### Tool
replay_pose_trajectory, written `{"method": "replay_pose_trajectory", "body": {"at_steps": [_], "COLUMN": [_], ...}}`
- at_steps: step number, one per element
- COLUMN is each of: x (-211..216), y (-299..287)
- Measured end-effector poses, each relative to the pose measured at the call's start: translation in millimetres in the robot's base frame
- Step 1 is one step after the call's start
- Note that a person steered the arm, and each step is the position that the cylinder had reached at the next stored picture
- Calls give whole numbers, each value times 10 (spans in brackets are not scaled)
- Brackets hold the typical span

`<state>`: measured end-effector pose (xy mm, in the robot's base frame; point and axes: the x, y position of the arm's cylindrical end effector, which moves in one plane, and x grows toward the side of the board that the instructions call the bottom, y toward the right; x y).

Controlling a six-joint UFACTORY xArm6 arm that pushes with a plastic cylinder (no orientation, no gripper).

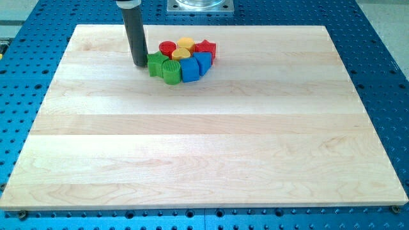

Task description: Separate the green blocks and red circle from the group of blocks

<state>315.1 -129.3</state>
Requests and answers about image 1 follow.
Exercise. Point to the yellow heart block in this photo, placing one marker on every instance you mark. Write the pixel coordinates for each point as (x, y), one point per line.
(180, 53)

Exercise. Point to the red cylinder block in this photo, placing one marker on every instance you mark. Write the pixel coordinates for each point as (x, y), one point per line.
(167, 48)

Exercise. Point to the right board clamp bolt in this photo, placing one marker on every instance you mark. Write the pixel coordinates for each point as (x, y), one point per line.
(395, 209)

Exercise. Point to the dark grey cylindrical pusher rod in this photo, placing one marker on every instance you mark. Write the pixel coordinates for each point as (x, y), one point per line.
(133, 23)

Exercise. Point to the green star block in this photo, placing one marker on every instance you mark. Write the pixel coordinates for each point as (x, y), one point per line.
(155, 62)

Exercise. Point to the blue pentagon block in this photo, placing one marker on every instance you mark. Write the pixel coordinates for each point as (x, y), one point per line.
(204, 61)

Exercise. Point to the board clamp bolt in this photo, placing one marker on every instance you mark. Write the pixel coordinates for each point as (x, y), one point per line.
(395, 209)
(22, 214)

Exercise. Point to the yellow hexagon block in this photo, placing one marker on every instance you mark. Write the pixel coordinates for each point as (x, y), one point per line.
(187, 43)

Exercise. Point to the light wooden board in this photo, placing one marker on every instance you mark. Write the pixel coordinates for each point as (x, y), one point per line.
(275, 122)

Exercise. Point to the red star block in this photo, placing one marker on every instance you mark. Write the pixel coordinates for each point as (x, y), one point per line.
(206, 46)

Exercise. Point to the white rod collar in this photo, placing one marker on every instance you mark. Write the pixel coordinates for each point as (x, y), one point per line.
(128, 4)

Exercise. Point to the blue cube block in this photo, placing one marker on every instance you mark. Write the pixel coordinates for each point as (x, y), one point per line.
(189, 69)

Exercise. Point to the left board clamp bolt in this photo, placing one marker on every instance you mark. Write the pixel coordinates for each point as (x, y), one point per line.
(22, 214)

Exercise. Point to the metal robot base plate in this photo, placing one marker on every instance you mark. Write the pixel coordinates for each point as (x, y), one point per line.
(200, 6)

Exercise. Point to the green cylinder block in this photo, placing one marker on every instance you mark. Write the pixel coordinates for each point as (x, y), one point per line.
(171, 72)

